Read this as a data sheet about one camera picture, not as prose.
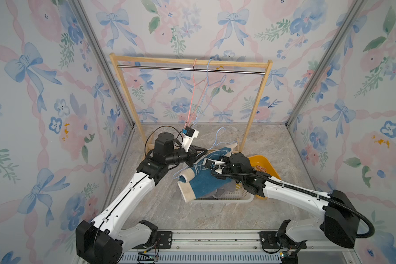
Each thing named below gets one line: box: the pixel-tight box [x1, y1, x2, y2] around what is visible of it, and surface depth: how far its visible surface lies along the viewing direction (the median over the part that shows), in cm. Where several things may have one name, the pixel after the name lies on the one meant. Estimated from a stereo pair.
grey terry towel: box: [201, 180, 238, 200], surface depth 84 cm
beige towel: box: [177, 143, 239, 203], surface depth 75 cm
